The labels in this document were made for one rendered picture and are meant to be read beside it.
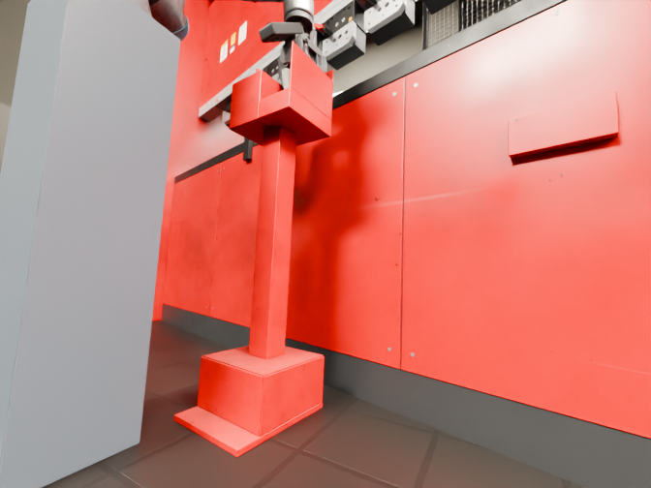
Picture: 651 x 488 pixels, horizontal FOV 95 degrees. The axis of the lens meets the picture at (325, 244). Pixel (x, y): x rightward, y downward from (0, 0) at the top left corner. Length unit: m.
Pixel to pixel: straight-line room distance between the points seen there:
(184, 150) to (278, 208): 1.53
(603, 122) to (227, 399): 0.83
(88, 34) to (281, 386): 0.68
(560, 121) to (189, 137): 1.96
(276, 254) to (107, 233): 0.32
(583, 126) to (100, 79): 0.79
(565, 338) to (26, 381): 0.81
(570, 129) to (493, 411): 0.52
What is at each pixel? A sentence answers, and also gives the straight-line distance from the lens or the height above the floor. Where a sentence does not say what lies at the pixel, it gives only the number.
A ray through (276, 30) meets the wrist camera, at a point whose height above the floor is 0.83.
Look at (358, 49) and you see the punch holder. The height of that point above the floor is 1.14.
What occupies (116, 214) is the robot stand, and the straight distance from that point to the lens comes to 0.61.
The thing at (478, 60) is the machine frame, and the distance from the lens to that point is 0.82.
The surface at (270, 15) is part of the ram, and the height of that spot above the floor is 1.57.
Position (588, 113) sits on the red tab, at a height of 0.59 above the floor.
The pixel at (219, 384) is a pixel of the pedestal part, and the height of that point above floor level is 0.07.
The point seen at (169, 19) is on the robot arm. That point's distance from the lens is 0.96.
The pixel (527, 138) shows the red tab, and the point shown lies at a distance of 0.69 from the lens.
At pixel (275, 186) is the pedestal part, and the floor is 0.51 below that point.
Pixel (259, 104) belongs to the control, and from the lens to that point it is 0.77.
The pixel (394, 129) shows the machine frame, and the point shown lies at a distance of 0.85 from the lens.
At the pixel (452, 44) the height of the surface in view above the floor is 0.85.
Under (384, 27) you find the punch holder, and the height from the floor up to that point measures 1.14.
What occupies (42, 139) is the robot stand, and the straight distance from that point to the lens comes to 0.61.
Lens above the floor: 0.31
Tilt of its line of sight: 6 degrees up
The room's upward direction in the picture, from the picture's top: 3 degrees clockwise
